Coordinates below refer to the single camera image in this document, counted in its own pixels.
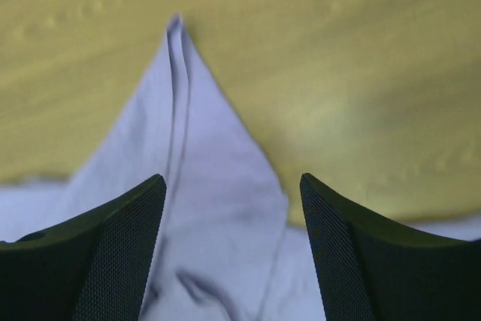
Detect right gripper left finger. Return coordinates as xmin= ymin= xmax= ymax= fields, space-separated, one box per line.
xmin=1 ymin=174 xmax=166 ymax=321

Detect purple t shirt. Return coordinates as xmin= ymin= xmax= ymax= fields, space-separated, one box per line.
xmin=0 ymin=12 xmax=481 ymax=321

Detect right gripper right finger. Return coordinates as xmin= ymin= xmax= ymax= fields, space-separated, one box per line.
xmin=300 ymin=173 xmax=480 ymax=321

